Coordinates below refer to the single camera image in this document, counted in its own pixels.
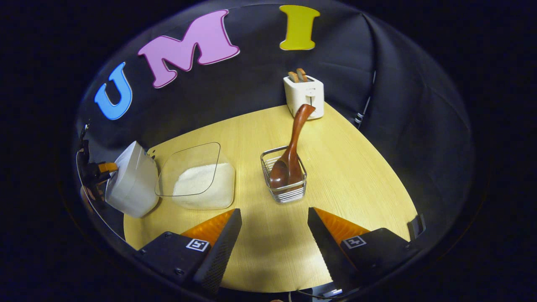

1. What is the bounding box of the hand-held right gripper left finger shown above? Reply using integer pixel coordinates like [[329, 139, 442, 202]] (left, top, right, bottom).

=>
[[133, 209, 243, 296]]

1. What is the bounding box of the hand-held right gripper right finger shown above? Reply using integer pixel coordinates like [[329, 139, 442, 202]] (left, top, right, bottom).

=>
[[308, 207, 424, 294]]

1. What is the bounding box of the white rice cooker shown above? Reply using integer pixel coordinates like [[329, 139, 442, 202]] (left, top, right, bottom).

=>
[[105, 141, 160, 219]]

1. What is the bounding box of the metal wire chopstick holder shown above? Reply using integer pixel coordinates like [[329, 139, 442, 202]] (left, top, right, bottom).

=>
[[260, 146, 308, 204]]

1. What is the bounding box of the white rice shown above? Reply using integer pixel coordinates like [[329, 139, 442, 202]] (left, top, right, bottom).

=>
[[172, 163, 235, 209]]

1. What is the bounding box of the brown wooden spoon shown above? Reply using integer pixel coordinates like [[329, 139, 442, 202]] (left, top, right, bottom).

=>
[[269, 104, 316, 189]]

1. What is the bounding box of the clear plastic container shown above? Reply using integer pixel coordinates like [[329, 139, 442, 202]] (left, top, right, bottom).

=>
[[154, 142, 235, 211]]

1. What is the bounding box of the white toaster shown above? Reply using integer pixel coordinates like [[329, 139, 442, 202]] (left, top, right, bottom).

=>
[[283, 75, 325, 120]]

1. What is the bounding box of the black backdrop cloth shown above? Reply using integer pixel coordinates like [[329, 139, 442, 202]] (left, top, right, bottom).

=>
[[76, 0, 474, 248]]

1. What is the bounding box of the black and white cable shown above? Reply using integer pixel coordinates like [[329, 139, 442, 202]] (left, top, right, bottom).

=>
[[354, 70, 377, 129]]

